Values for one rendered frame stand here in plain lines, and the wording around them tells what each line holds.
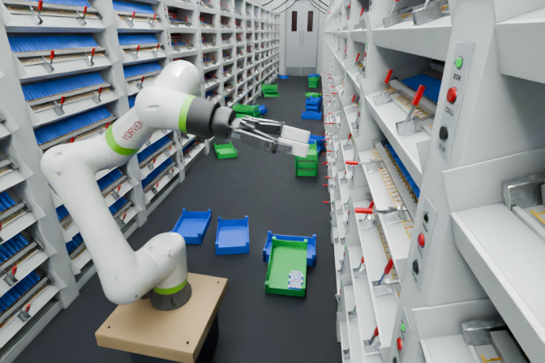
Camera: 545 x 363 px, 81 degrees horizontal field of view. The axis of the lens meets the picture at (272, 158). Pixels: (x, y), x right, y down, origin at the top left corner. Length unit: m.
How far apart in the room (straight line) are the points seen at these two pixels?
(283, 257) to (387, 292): 1.13
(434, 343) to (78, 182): 0.95
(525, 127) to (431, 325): 0.26
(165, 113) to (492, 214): 0.63
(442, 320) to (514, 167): 0.21
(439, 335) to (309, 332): 1.16
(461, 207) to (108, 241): 0.94
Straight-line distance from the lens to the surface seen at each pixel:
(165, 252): 1.16
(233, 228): 2.24
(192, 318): 1.26
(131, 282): 1.10
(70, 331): 1.85
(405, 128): 0.63
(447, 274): 0.45
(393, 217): 0.71
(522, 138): 0.39
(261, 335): 1.61
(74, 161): 1.11
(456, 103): 0.40
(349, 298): 1.34
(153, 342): 1.22
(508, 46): 0.34
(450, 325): 0.50
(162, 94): 0.78
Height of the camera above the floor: 1.24
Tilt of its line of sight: 22 degrees down
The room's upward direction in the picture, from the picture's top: straight up
